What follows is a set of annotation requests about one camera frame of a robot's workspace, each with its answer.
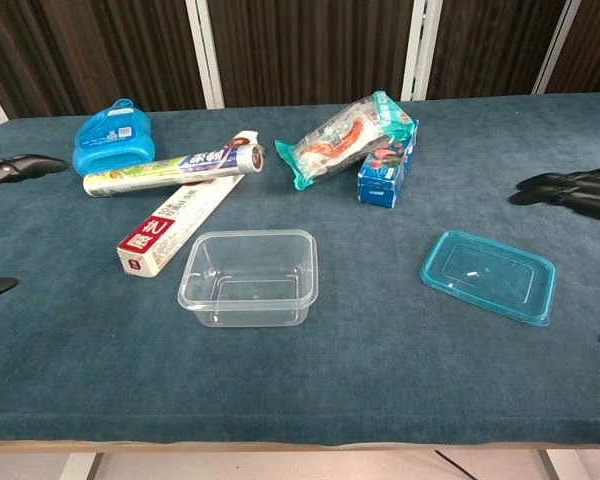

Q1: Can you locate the teal container lid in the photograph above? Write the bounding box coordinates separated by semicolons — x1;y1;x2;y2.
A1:
419;229;558;328

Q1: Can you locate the long white red box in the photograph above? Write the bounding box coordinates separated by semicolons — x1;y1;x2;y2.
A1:
116;130;259;279

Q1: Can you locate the clear plastic container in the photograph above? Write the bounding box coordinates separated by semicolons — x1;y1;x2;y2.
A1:
177;228;320;329

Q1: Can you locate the cling film roll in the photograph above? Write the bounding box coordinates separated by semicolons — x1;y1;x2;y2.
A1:
82;143;266;199

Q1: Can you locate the teal clear snack bag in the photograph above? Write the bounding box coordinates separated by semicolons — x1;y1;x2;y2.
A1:
273;90;415;192

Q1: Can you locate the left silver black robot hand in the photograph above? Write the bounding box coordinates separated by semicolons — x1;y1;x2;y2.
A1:
0;154;69;304

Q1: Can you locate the blue cardboard box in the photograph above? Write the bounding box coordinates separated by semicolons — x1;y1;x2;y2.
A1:
356;119;420;210

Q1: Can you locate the blue table cloth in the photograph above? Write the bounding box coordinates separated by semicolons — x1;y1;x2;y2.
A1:
0;92;600;446

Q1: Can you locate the blue detergent pump bottle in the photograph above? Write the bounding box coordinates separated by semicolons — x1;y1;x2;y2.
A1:
71;98;157;177

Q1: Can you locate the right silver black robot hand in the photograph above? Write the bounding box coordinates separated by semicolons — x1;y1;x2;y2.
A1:
508;167;600;347

